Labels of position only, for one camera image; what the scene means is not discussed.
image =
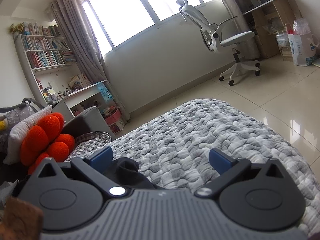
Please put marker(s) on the sunflower decoration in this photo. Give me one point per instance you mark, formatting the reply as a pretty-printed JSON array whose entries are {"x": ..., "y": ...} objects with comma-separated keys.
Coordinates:
[{"x": 16, "y": 28}]

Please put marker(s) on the orange flower cushion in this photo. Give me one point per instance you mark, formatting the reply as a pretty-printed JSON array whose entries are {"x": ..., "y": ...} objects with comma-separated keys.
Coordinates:
[{"x": 47, "y": 130}]

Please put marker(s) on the row of books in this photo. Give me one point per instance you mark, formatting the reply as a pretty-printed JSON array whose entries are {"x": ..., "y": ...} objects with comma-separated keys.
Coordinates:
[{"x": 42, "y": 57}]

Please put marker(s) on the wooden desk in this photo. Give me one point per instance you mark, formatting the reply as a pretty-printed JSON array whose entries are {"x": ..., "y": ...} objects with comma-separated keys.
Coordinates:
[{"x": 282, "y": 12}]

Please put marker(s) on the printed toy box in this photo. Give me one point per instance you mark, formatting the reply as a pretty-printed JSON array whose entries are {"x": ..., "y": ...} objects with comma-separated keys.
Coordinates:
[{"x": 117, "y": 127}]

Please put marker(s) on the grey patterned quilt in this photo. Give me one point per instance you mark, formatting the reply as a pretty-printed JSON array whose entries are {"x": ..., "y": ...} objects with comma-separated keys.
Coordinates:
[{"x": 200, "y": 135}]

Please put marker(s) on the pink basket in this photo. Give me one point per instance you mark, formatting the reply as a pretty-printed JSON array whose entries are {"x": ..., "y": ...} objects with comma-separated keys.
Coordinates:
[{"x": 113, "y": 118}]

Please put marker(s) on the white round disc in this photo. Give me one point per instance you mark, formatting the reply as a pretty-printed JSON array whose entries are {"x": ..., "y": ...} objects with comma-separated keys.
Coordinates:
[{"x": 317, "y": 63}]

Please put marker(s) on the window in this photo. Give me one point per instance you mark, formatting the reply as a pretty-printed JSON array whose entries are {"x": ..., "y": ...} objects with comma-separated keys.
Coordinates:
[{"x": 140, "y": 12}]

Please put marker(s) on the blue printed cloth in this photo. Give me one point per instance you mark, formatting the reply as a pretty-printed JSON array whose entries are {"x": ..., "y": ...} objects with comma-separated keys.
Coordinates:
[{"x": 103, "y": 92}]

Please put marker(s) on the yellow plastic item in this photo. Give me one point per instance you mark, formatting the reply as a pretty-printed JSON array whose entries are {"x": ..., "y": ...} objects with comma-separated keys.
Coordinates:
[{"x": 2, "y": 125}]

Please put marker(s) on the clear plastic bag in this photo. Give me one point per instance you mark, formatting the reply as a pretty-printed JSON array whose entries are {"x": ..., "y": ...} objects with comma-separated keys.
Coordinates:
[{"x": 301, "y": 26}]

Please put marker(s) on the white pillow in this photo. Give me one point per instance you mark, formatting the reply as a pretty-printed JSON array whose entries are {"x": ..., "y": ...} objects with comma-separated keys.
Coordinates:
[{"x": 20, "y": 130}]

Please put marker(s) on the white bookshelf desk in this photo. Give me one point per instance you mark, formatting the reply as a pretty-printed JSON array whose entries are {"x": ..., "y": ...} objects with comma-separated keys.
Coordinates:
[{"x": 82, "y": 97}]

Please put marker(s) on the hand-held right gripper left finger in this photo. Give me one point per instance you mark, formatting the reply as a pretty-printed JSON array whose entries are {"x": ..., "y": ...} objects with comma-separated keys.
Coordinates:
[{"x": 101, "y": 156}]

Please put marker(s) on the white office chair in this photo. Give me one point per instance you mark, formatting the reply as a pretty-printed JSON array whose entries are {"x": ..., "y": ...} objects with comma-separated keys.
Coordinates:
[{"x": 212, "y": 35}]

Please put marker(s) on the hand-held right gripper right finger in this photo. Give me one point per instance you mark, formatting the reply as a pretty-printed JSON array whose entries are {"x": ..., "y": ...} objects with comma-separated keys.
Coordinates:
[{"x": 220, "y": 160}]

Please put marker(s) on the grey bag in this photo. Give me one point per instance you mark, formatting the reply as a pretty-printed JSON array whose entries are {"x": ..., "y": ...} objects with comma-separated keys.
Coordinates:
[{"x": 15, "y": 115}]

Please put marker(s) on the grey sofa armrest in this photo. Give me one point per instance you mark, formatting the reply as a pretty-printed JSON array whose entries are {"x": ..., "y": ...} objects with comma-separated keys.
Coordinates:
[{"x": 85, "y": 122}]

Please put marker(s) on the white paper shopping bag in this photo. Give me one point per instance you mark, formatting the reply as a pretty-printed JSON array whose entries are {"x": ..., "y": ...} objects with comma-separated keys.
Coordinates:
[{"x": 301, "y": 47}]

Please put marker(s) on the black garment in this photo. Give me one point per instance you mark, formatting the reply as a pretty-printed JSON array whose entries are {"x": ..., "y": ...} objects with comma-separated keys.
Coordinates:
[{"x": 130, "y": 172}]

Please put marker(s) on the brown felt patch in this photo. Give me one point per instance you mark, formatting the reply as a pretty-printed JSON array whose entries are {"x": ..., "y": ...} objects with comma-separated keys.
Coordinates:
[{"x": 17, "y": 217}]

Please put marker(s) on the grey curtain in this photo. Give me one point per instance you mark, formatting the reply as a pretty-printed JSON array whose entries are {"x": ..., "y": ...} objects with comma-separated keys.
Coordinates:
[
  {"x": 237, "y": 12},
  {"x": 80, "y": 45}
]

